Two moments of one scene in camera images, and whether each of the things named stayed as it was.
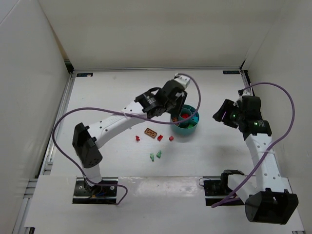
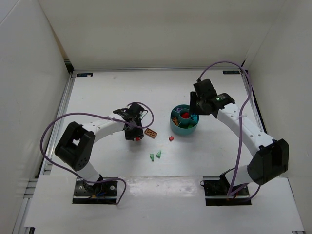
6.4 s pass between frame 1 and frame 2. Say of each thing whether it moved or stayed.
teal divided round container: stayed
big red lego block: stayed
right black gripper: moved
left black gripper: moved
